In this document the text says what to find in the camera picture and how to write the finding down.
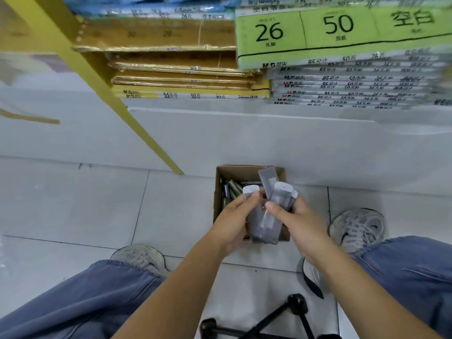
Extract white grey sneaker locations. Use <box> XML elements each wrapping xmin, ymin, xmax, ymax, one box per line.
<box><xmin>302</xmin><ymin>208</ymin><xmax>386</xmax><ymax>300</ymax></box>
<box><xmin>110</xmin><ymin>244</ymin><xmax>169</xmax><ymax>276</ymax></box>

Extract small brown cardboard box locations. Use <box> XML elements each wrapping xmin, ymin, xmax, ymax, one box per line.
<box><xmin>213</xmin><ymin>165</ymin><xmax>291</xmax><ymax>242</ymax></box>

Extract yellow shelf post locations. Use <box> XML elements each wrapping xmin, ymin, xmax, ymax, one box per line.
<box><xmin>3</xmin><ymin>0</ymin><xmax>184</xmax><ymax>175</ymax></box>

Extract person's left hand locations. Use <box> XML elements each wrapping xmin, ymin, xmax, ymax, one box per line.
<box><xmin>208</xmin><ymin>188</ymin><xmax>266</xmax><ymax>258</ymax></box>

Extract stack of gold paper packs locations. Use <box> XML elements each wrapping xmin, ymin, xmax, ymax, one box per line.
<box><xmin>72</xmin><ymin>17</ymin><xmax>271</xmax><ymax>100</ymax></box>

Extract blue jeans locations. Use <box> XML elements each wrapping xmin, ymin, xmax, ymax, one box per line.
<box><xmin>0</xmin><ymin>236</ymin><xmax>452</xmax><ymax>339</ymax></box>

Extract yellow notebook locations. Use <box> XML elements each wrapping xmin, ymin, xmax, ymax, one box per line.
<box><xmin>0</xmin><ymin>3</ymin><xmax>68</xmax><ymax>53</ymax></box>

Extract person's left forearm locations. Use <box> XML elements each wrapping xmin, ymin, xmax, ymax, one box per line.
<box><xmin>113</xmin><ymin>240</ymin><xmax>226</xmax><ymax>339</ymax></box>

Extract stack of blue paper packs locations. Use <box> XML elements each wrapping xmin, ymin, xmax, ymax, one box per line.
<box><xmin>63</xmin><ymin>0</ymin><xmax>452</xmax><ymax>20</ymax></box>

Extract beige paper strap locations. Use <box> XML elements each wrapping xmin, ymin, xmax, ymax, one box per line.
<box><xmin>0</xmin><ymin>107</ymin><xmax>61</xmax><ymax>125</ymax></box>

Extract lead refill tubes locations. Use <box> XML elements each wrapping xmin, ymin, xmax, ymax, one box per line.
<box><xmin>220</xmin><ymin>179</ymin><xmax>244</xmax><ymax>210</ymax></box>

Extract person's right hand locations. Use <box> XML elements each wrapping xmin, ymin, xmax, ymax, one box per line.
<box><xmin>265</xmin><ymin>194</ymin><xmax>334</xmax><ymax>267</ymax></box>

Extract person's right forearm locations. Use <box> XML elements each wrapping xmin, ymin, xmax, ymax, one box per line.
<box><xmin>314</xmin><ymin>243</ymin><xmax>442</xmax><ymax>339</ymax></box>

